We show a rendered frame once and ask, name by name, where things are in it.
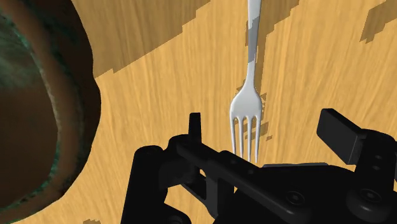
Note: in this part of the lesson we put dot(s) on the silver fork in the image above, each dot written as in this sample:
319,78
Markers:
247,102

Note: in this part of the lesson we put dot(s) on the brown bowl with green glaze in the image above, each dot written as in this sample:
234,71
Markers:
40,124

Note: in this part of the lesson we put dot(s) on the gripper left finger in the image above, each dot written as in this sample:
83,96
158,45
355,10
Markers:
189,155

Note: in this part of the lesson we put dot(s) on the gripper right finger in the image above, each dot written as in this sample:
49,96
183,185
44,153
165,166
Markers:
366,149

